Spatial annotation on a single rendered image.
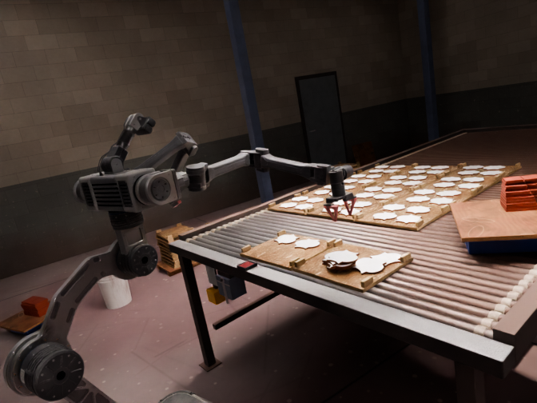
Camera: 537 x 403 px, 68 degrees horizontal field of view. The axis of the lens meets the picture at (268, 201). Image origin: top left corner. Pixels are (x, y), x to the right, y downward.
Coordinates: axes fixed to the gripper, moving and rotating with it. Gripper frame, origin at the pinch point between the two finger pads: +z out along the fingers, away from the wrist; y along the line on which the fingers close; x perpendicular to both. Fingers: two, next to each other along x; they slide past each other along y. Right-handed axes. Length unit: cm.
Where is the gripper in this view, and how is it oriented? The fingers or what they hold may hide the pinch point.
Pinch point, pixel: (342, 216)
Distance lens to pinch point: 170.4
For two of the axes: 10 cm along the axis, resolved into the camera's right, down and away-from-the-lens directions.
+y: 7.6, -2.8, 5.9
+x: -6.2, -0.5, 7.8
